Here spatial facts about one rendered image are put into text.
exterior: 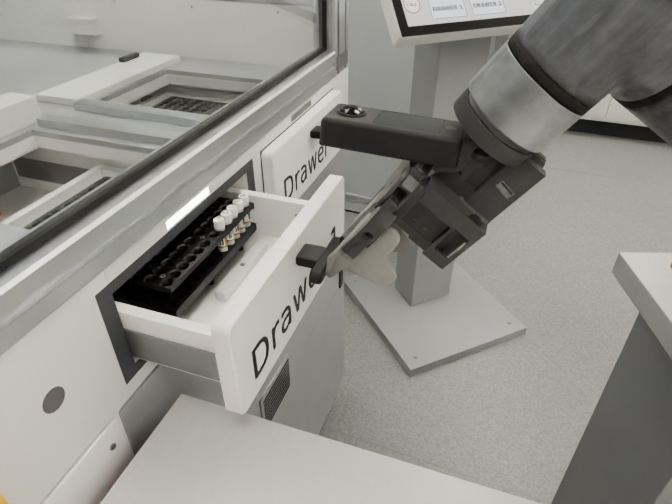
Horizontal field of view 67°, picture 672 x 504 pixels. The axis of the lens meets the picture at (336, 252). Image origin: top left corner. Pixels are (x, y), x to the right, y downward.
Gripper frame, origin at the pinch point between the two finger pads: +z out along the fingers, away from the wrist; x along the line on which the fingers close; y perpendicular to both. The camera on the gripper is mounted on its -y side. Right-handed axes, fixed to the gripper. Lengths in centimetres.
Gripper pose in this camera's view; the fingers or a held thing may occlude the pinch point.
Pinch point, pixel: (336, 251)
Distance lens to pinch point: 50.4
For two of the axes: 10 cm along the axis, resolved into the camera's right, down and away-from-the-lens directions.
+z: -5.4, 5.6, 6.2
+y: 7.7, 6.2, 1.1
